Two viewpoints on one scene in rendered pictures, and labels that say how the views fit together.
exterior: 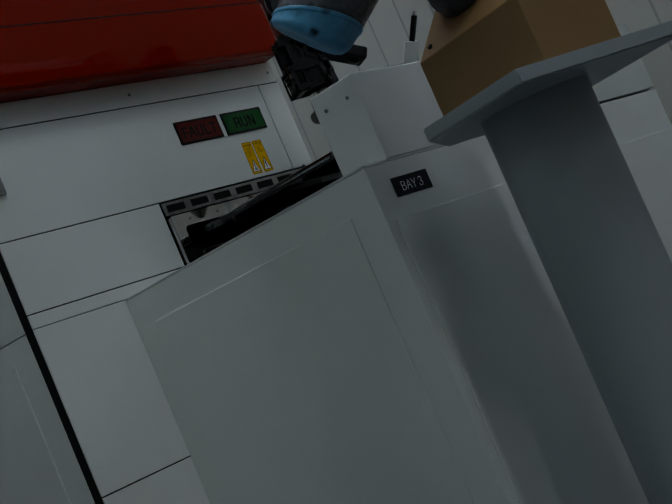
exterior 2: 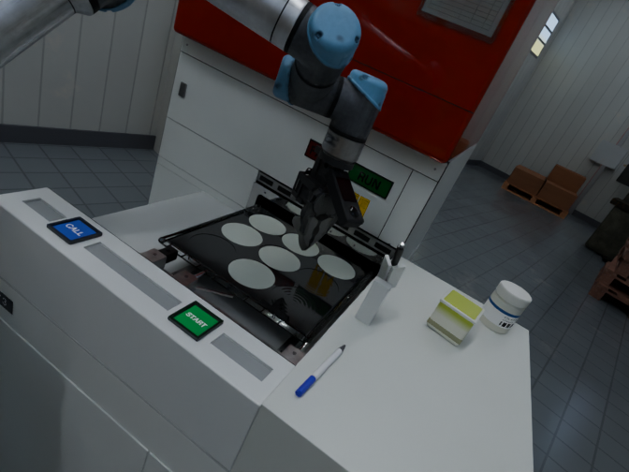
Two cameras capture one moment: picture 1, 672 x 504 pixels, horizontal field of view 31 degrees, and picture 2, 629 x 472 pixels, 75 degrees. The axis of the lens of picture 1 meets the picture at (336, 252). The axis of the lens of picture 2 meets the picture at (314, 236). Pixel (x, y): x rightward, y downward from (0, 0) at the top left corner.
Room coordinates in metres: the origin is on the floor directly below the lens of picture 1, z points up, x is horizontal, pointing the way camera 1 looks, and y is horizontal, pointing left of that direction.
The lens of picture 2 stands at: (2.02, -0.81, 1.37)
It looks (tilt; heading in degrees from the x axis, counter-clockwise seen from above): 26 degrees down; 65
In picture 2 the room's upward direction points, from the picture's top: 23 degrees clockwise
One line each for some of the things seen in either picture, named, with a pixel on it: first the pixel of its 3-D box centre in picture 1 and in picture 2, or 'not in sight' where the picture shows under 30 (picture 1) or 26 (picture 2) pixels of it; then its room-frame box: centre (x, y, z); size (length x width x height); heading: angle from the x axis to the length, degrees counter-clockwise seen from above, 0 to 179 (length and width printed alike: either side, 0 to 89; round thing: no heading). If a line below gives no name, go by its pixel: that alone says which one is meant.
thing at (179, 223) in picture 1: (257, 217); (313, 232); (2.44, 0.12, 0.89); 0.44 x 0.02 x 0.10; 138
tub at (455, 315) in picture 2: not in sight; (454, 317); (2.60, -0.30, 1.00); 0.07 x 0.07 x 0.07; 39
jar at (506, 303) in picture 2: not in sight; (504, 306); (2.76, -0.26, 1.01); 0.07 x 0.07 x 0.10
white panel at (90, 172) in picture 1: (164, 179); (278, 162); (2.32, 0.25, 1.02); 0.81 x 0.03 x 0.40; 138
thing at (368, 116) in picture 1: (450, 105); (125, 310); (2.02, -0.27, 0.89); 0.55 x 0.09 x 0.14; 138
